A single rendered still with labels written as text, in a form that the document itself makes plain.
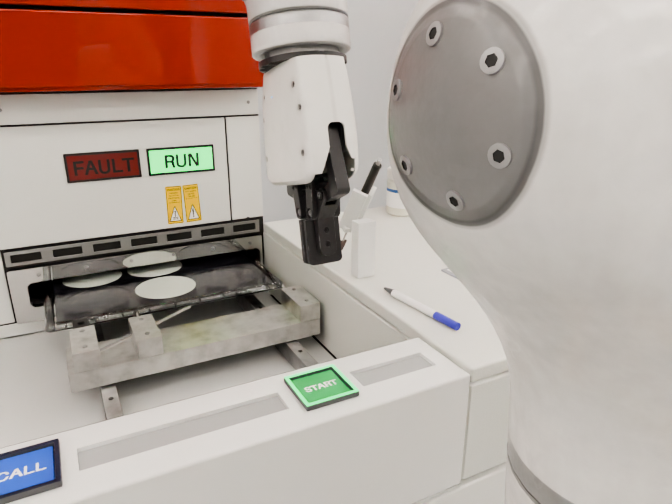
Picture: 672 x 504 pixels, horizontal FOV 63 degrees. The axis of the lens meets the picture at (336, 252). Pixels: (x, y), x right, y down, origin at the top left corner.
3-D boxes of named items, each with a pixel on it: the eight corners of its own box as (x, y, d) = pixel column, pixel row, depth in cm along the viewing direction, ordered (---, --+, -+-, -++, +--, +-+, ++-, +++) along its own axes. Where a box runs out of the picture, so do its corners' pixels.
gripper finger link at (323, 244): (299, 189, 47) (307, 265, 48) (314, 188, 45) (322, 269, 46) (332, 185, 49) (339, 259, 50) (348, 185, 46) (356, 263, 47)
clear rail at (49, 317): (42, 258, 111) (41, 252, 111) (50, 257, 112) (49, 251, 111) (45, 335, 80) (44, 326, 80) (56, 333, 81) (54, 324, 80)
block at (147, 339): (130, 335, 82) (127, 316, 81) (153, 330, 83) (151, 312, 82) (138, 359, 75) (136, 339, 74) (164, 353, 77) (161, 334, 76)
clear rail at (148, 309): (45, 331, 81) (43, 322, 81) (282, 286, 98) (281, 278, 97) (45, 335, 80) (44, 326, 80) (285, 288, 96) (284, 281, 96)
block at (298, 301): (281, 303, 93) (280, 287, 92) (299, 300, 94) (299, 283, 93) (300, 322, 86) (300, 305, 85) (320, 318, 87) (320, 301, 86)
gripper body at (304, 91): (240, 62, 49) (255, 187, 51) (282, 32, 40) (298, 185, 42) (316, 62, 53) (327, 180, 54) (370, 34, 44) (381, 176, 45)
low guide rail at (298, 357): (235, 300, 109) (234, 285, 108) (245, 298, 109) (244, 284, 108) (362, 449, 67) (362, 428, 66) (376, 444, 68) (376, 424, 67)
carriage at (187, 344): (68, 366, 79) (65, 348, 78) (300, 315, 95) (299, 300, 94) (71, 394, 72) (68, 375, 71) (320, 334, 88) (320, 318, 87)
